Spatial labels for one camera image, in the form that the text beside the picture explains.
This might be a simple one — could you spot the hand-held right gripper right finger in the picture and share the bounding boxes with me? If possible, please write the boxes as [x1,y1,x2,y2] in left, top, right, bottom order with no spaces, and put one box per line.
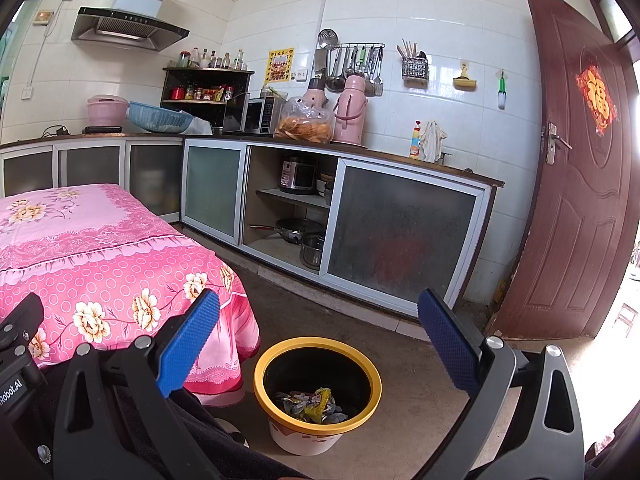
[418,288,586,480]

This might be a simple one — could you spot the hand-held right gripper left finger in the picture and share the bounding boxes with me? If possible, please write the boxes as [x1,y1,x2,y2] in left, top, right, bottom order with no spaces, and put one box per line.
[52,289,221,480]

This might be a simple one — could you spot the yellow snack wrapper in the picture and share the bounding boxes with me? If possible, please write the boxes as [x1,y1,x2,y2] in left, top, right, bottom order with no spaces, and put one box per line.
[305,387,337,421]

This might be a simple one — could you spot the yellow rimmed trash bin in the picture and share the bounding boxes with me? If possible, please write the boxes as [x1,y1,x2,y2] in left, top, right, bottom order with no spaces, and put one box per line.
[253,337,383,457]

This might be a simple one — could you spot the person's black clothing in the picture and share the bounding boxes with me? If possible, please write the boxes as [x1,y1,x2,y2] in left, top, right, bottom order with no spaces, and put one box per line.
[0,387,301,480]

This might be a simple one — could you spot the pink floral tablecloth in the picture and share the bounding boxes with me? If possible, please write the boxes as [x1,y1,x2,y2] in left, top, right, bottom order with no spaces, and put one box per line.
[0,183,262,408]

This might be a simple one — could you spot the grey framed counter cabinet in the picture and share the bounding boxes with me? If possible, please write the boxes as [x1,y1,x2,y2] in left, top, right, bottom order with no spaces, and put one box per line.
[180,132,506,318]

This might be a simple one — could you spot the steel pot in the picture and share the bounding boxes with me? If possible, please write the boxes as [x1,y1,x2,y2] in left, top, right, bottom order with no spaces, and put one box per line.
[300,236,326,269]

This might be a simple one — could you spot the brown wooden door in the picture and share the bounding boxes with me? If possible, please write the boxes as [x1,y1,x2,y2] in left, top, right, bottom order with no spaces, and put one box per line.
[484,0,640,343]

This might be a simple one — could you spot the small stool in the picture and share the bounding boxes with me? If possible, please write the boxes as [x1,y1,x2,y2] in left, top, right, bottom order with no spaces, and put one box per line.
[612,305,640,338]

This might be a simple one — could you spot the stack of bowls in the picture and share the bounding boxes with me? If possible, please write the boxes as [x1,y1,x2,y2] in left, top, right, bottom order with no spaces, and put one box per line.
[315,172,335,206]

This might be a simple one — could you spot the electric rice cooker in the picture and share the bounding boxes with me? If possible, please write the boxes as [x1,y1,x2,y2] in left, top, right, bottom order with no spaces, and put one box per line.
[279,155,318,195]

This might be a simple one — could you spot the white framed counter cabinet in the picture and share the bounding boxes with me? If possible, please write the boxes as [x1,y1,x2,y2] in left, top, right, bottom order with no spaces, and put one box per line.
[0,132,186,223]

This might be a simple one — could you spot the white cloth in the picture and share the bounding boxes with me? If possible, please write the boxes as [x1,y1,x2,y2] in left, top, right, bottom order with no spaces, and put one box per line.
[419,120,448,163]

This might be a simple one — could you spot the blue plastic basket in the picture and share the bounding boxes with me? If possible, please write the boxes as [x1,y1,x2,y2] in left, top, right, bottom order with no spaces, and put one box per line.
[128,101,196,134]

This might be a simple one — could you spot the dark wooden spice shelf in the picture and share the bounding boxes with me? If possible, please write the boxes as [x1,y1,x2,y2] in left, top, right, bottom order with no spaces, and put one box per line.
[162,66,256,128]

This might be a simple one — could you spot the silver microwave oven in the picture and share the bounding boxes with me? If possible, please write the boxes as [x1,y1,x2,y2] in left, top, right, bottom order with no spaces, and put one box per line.
[223,92,282,136]

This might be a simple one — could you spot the bag of fried snacks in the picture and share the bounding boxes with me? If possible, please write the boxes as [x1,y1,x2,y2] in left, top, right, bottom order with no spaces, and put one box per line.
[273,97,335,145]

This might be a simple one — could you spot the pink lidded basin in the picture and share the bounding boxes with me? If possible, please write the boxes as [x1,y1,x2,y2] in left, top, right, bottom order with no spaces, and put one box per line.
[86,94,125,127]

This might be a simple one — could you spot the row of spice jars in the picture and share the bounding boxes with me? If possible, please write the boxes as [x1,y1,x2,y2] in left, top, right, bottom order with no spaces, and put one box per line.
[185,84,235,102]

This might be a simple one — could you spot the tall pink thermos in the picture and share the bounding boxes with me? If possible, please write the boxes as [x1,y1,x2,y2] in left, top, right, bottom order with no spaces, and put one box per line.
[334,75,372,144]

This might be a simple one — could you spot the yellow hanging brush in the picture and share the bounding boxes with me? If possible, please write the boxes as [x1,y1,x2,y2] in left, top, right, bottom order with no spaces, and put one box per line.
[452,61,478,91]

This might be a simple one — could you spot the metal chopstick holder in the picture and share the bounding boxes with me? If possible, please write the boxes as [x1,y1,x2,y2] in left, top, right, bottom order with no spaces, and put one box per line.
[396,38,430,82]

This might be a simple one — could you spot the pink thermos brown top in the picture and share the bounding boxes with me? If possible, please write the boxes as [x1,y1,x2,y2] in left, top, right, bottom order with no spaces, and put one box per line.
[306,77,330,108]

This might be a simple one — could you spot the row of condiment bottles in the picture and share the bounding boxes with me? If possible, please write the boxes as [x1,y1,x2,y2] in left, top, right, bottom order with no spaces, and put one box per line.
[179,48,248,71]

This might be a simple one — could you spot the red door decoration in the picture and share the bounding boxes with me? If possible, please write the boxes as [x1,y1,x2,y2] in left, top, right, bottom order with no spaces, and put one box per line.
[575,62,620,136]

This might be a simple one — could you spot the rack of hanging kitchen utensils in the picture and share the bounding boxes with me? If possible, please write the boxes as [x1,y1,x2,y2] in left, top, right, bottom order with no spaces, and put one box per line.
[314,28,386,97]

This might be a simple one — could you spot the steel range hood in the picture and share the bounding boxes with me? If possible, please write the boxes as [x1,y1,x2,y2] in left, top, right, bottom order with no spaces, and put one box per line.
[71,0,191,52]

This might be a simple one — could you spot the metal door handle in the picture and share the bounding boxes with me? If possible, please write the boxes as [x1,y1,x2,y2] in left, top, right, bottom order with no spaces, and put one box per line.
[542,122,573,166]

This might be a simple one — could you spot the yellow wall poster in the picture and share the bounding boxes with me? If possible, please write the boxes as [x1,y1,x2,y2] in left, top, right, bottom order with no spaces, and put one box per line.
[265,48,295,84]

